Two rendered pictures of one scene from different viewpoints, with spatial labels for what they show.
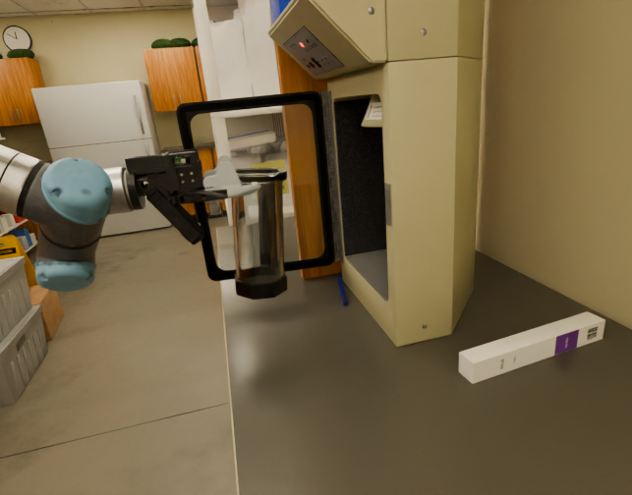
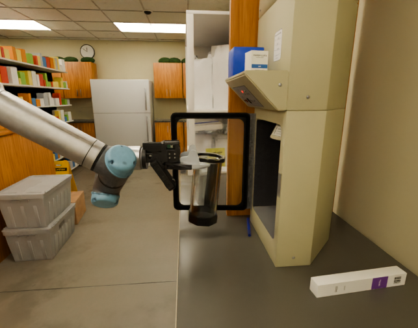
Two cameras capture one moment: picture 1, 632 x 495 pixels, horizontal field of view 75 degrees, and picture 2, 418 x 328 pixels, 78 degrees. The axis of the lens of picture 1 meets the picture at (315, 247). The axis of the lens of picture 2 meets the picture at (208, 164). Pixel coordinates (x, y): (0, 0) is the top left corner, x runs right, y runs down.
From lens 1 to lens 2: 0.12 m
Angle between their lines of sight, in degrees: 8
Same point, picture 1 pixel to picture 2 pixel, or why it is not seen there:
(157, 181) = (156, 155)
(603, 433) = not seen: outside the picture
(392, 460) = not seen: outside the picture
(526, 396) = (348, 311)
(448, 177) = (315, 174)
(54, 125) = (98, 100)
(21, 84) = (84, 76)
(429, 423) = (286, 316)
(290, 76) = (234, 102)
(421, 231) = (296, 202)
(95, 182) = (129, 158)
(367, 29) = (276, 94)
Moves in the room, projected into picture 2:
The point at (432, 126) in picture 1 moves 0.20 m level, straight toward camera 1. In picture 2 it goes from (309, 146) to (302, 161)
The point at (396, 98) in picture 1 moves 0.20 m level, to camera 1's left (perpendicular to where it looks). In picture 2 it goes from (289, 129) to (214, 128)
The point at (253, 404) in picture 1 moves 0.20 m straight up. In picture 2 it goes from (189, 286) to (187, 219)
